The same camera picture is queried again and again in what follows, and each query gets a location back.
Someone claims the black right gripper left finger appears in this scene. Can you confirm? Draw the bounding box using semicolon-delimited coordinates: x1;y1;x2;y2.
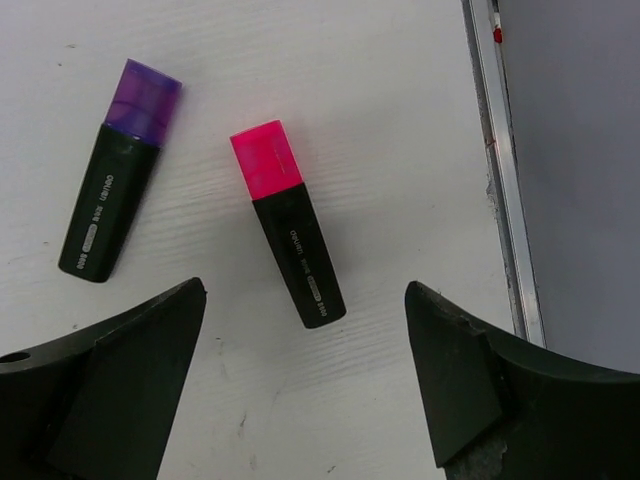
1;278;206;479

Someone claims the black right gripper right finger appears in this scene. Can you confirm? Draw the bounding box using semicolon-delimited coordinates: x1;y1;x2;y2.
405;281;639;479

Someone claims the pink cap black highlighter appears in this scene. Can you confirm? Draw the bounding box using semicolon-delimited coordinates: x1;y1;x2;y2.
230;120;346;329

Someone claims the purple cap black highlighter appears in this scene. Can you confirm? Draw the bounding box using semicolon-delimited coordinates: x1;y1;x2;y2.
58;59;182;283

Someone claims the aluminium frame rail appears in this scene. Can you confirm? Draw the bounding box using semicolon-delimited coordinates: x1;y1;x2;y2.
462;1;546;348

